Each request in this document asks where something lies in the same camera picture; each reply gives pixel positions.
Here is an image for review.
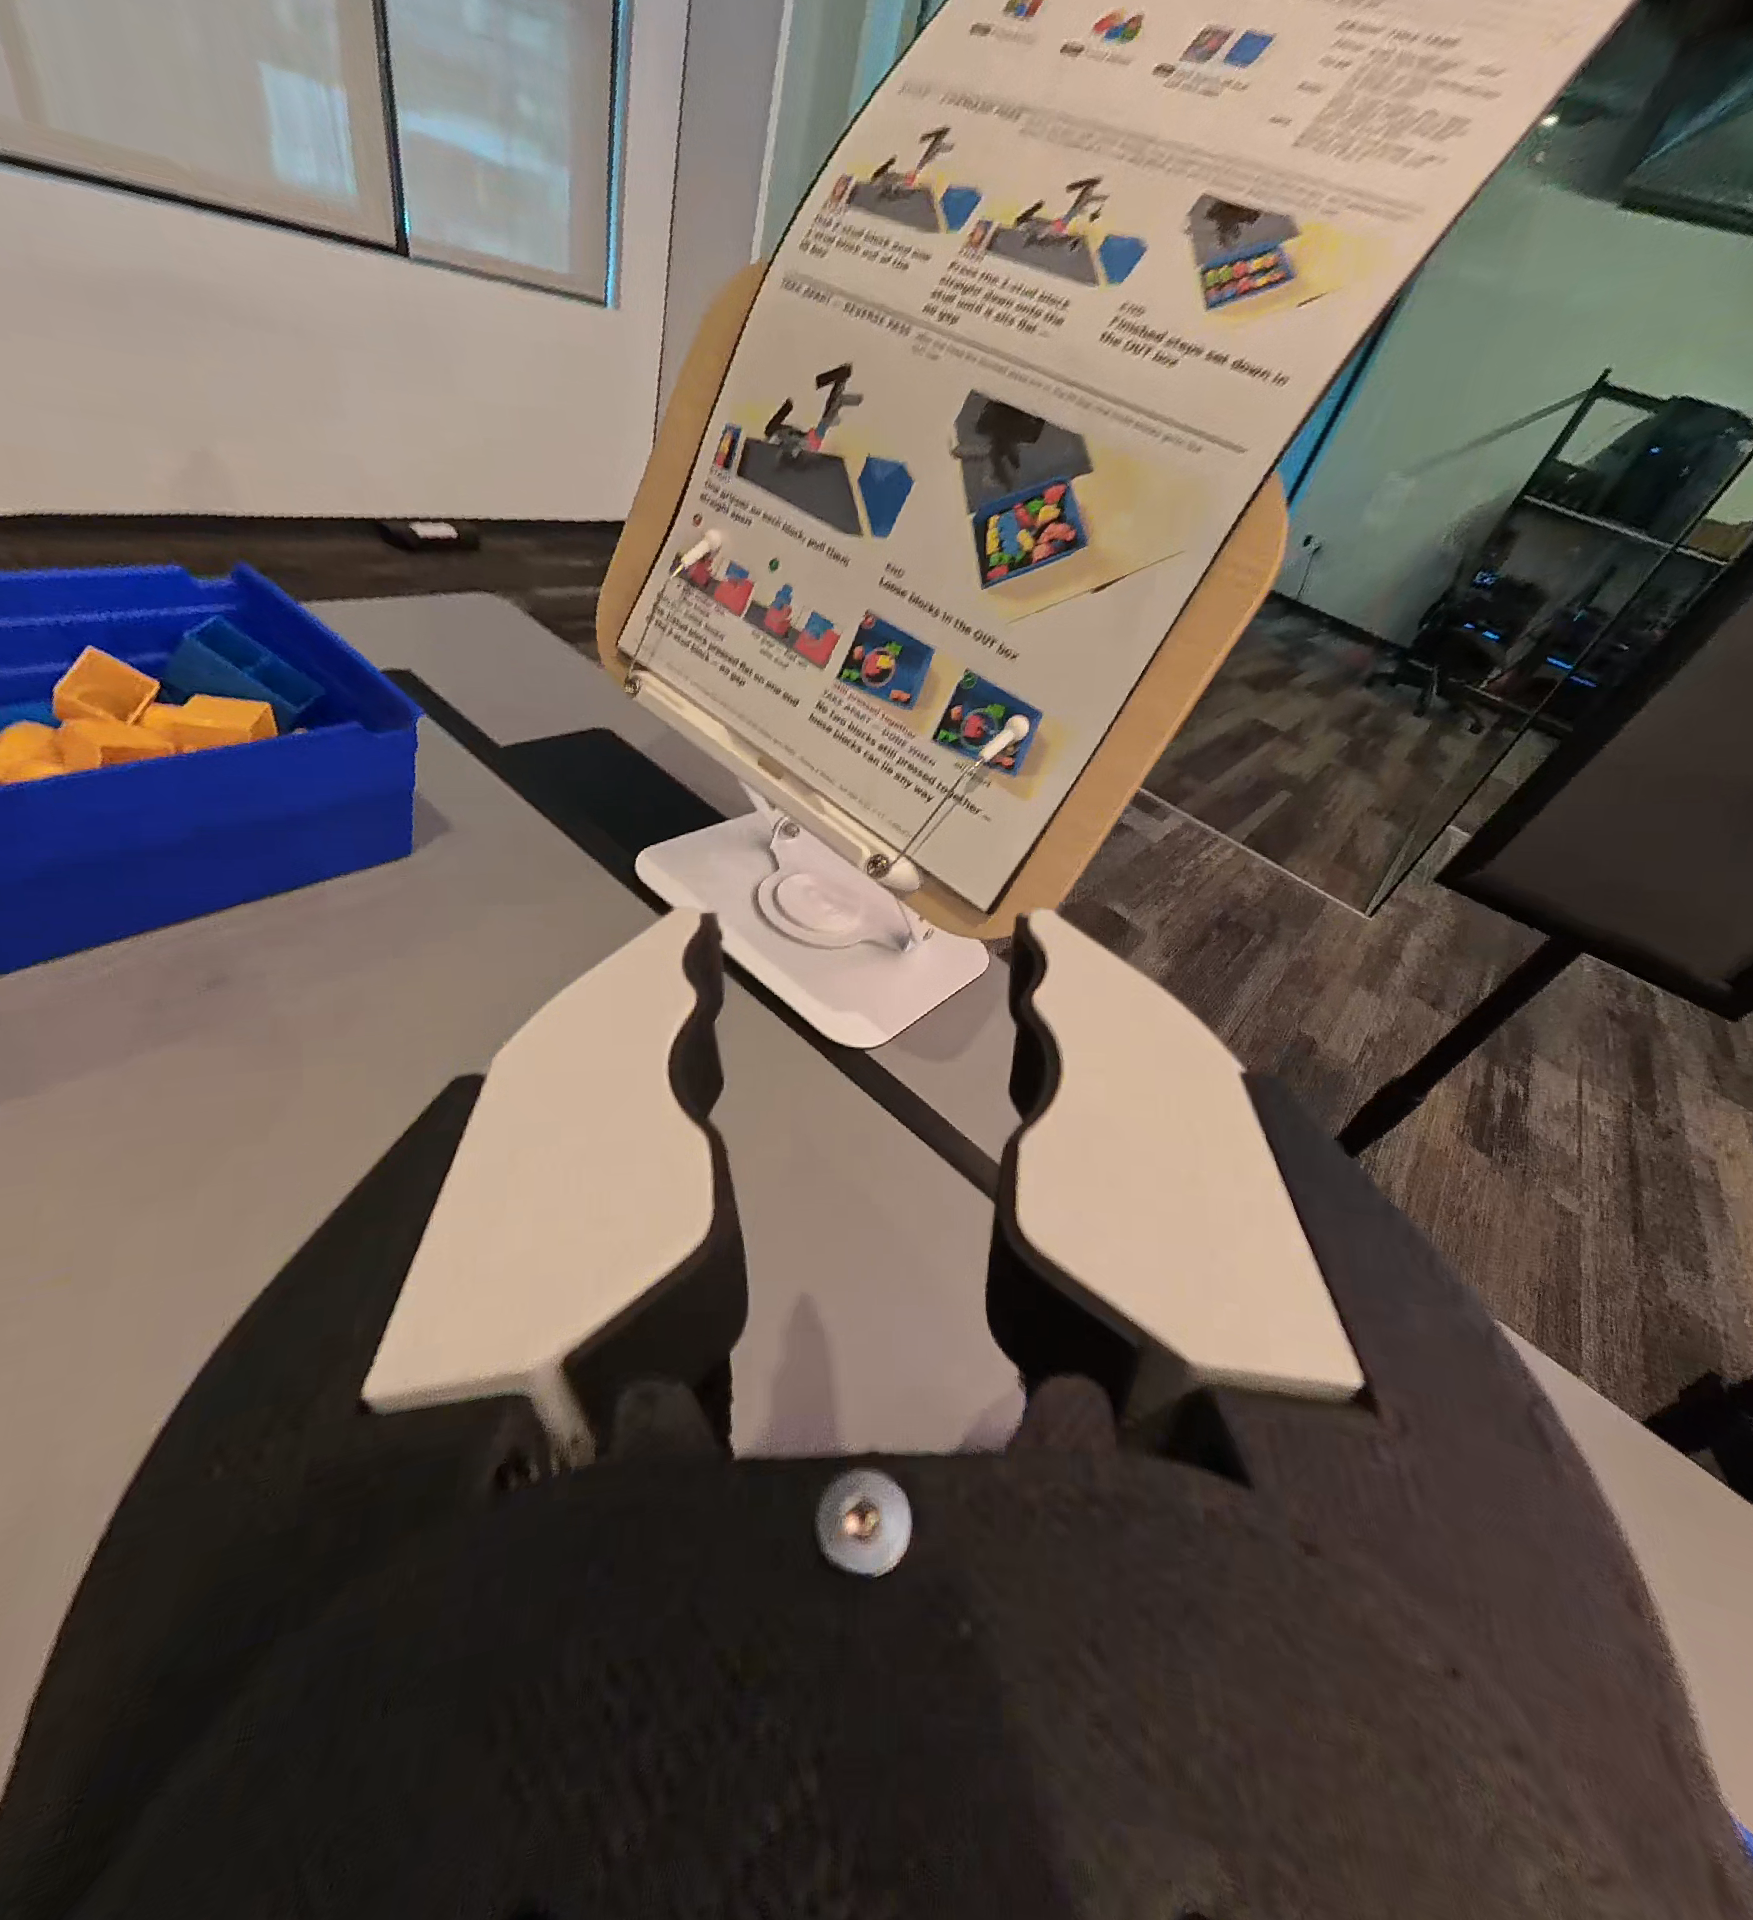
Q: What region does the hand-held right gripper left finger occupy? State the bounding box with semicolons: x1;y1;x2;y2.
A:
363;907;750;1463

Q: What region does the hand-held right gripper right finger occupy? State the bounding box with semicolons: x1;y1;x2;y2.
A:
987;907;1370;1411

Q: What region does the pile of orange mega blocks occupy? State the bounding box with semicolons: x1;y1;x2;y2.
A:
0;642;282;799

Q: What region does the blue mega block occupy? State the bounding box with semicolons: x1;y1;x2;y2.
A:
162;619;327;729

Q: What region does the instruction sheet board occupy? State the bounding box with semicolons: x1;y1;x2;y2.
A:
594;0;1641;939

